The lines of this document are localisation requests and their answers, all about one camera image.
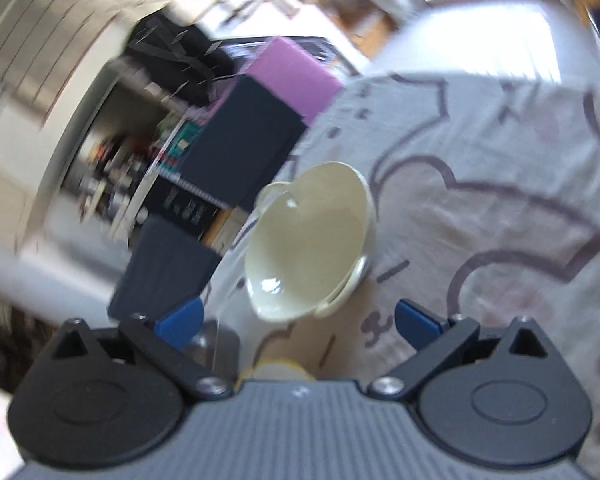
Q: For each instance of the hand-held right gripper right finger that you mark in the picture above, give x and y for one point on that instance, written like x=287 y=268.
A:
x=415 y=322

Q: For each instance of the black lettered board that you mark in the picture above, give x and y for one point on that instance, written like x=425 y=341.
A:
x=185 y=210

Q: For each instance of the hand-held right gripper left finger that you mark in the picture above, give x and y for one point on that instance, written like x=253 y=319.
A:
x=180 y=322

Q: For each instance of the dark rectangular metal pan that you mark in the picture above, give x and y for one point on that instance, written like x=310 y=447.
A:
x=207 y=347

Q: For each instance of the dark grey chair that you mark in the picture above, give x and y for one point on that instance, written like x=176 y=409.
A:
x=245 y=145
x=160 y=270

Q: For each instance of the black vest with white trim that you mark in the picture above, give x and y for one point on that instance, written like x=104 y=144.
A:
x=170 y=45

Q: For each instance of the yellow-rimmed bowl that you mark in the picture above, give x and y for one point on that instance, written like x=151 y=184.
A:
x=280 y=370

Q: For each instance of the green licence plate sign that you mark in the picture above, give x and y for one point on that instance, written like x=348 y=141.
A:
x=180 y=145

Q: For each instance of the printed bear tablecloth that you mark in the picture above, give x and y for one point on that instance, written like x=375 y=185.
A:
x=480 y=210

